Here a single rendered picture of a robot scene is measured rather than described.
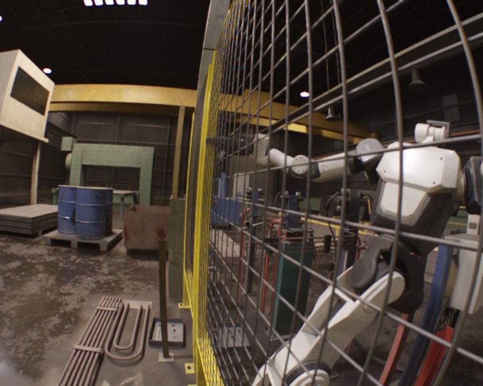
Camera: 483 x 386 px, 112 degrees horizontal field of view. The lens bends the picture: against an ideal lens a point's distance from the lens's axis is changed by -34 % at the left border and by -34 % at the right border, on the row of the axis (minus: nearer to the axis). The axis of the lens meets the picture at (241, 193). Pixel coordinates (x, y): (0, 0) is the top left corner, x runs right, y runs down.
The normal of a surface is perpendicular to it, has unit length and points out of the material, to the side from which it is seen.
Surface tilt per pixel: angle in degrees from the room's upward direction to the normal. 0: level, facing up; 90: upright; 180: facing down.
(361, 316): 90
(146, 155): 90
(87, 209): 90
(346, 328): 113
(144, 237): 90
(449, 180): 77
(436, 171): 67
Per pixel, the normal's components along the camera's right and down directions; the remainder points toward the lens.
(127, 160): 0.27, 0.02
